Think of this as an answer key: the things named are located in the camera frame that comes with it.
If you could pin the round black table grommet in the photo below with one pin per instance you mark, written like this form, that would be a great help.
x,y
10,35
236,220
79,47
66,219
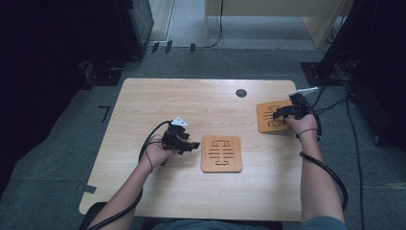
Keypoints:
x,y
241,93

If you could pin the black wrist band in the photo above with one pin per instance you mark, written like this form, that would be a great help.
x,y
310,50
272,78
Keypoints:
x,y
307,130
148,161

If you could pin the person's blue-grey shirt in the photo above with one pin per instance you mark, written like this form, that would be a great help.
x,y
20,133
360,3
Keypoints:
x,y
210,225

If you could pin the black left wrist band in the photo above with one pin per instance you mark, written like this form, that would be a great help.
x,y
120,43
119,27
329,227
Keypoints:
x,y
148,161

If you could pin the black stand base plate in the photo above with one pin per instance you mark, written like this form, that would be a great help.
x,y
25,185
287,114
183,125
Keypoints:
x,y
319,75

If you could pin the grey floor tape strip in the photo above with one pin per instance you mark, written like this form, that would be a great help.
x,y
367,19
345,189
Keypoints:
x,y
86,188

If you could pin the dark stand base plate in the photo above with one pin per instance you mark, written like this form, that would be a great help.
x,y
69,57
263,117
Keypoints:
x,y
105,76

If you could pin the person's right hand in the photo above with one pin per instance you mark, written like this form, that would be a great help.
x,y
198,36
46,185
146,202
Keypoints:
x,y
303,125

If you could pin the black right wrist band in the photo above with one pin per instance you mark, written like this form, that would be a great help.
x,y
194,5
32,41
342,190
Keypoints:
x,y
307,130

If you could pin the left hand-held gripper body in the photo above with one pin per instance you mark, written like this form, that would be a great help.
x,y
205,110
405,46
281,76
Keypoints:
x,y
174,135

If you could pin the dark cabinet with glass side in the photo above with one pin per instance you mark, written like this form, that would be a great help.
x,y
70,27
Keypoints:
x,y
140,22

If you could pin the light wooden desk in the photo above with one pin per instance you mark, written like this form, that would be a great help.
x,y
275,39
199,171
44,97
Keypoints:
x,y
274,8

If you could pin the person's left hand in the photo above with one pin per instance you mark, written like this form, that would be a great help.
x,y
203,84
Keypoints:
x,y
156,156

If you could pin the square wooden cut-out coaster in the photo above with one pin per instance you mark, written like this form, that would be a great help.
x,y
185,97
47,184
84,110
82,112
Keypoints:
x,y
221,154
266,119

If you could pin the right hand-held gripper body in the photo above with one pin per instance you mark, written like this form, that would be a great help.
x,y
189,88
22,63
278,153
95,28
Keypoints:
x,y
298,107

